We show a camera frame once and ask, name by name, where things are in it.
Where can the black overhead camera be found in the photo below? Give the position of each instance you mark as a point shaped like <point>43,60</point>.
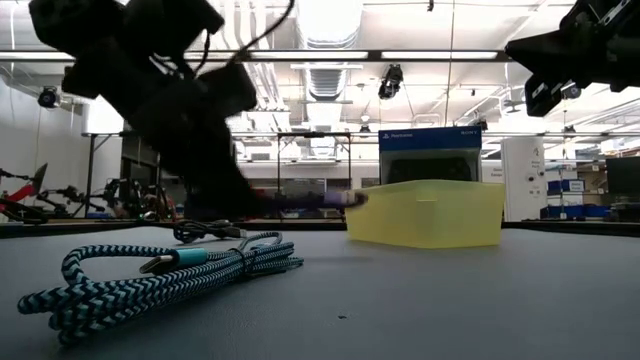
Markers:
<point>391,80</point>

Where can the LED light strip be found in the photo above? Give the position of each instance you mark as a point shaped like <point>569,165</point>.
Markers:
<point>220,55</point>
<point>440,55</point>
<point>310,55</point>
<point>35,56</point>

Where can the black overhead frame bar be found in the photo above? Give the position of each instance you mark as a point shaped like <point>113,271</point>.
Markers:
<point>374,55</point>

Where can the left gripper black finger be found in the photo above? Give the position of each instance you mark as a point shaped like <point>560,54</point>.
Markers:
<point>220,195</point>

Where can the black rig frame with panel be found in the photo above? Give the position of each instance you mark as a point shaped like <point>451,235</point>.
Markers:
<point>90,175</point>

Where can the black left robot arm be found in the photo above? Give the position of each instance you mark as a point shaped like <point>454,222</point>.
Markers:
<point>125,25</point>

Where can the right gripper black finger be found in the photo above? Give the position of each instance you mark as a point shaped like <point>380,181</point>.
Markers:
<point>542,102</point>
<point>555,55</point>

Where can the black monitor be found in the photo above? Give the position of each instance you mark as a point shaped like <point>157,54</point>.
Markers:
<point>625,175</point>

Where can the row of blue bins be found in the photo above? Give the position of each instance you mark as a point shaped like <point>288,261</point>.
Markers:
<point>575,212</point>

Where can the silver ventilation duct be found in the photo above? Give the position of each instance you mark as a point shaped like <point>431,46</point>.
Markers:
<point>327,80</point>

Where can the small blue storage bin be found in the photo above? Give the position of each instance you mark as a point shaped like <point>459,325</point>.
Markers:
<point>557,186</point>

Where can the white cabinet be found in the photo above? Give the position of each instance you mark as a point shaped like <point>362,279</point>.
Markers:
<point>515,200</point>

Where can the blue PlayStation box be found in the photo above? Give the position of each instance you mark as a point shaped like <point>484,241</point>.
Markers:
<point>430,140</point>

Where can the yellow translucent plastic bin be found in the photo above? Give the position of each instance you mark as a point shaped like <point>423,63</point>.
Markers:
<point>425,220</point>

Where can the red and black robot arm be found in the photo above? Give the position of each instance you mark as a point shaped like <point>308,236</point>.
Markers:
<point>22,192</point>

